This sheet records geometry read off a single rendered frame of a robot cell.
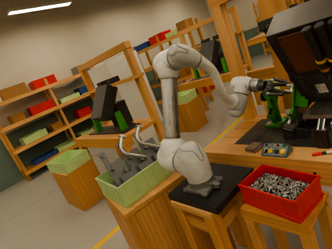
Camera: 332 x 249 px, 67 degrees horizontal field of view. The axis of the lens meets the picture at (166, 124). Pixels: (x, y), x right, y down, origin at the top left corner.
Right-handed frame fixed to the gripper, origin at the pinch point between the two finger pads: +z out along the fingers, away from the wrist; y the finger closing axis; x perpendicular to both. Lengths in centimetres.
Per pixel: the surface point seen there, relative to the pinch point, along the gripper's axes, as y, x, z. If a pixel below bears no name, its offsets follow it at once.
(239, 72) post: 17, 21, -52
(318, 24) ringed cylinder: 6, -55, 22
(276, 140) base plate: -30.8, 13.1, -3.1
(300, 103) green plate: -9.7, -3.6, 8.7
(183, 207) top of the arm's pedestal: -90, -28, -25
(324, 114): -19.0, -19.8, 25.8
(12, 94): -75, 38, -643
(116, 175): -96, -21, -99
